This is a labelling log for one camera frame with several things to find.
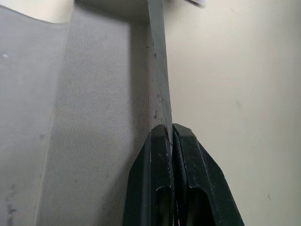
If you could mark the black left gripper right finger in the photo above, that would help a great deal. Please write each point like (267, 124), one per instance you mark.
(202, 183)

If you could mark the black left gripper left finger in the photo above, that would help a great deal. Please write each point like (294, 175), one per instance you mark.
(145, 183)

